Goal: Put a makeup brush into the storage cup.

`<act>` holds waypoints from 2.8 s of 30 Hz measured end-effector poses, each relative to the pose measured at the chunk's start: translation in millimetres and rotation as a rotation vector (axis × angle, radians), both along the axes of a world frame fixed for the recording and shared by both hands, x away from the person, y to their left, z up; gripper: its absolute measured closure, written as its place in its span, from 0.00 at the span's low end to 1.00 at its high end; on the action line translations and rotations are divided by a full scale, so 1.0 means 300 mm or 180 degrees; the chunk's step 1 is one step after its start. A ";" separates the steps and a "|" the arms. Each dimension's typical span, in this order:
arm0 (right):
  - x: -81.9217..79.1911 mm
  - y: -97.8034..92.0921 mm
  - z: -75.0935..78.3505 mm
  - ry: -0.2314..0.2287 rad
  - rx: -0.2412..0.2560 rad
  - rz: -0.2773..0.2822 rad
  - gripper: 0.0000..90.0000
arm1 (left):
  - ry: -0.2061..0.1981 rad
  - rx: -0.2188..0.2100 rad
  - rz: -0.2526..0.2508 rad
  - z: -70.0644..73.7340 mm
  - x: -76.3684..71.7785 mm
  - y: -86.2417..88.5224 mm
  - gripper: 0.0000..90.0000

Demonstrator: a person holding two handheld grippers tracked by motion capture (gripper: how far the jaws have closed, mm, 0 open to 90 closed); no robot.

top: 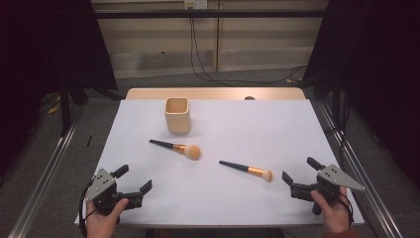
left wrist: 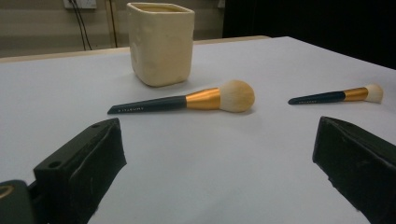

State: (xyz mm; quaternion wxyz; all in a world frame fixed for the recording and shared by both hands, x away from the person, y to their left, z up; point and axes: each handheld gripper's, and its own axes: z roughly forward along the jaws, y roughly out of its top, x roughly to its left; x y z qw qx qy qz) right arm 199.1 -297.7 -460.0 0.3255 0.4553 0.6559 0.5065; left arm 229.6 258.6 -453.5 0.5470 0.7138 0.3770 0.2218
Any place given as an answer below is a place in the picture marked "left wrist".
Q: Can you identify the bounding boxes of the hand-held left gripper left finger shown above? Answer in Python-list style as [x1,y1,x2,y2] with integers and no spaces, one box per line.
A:
[33,117,128,224]

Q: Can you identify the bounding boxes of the white table mat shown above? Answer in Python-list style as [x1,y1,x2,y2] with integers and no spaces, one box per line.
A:
[0,35,396,224]

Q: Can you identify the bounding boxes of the black curtain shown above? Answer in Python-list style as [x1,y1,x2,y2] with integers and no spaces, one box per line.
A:
[222,0,396,70]

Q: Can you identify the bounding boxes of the cream square cup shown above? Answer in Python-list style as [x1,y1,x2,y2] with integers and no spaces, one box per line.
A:
[126,2,196,88]

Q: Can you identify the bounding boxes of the small makeup brush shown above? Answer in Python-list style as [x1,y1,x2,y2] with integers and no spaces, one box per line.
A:
[288,83,385,105]

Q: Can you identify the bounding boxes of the black wall cable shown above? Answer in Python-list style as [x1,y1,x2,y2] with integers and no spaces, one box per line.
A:
[73,0,93,51]
[68,0,87,51]

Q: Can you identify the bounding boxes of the white wall socket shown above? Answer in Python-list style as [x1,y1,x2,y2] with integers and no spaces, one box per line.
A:
[63,0,97,9]

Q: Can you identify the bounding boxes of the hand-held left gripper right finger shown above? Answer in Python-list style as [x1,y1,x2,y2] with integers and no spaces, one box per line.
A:
[312,116,396,224]

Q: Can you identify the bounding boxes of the wooden spoon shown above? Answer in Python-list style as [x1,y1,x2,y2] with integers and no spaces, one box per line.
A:
[106,79,256,116]

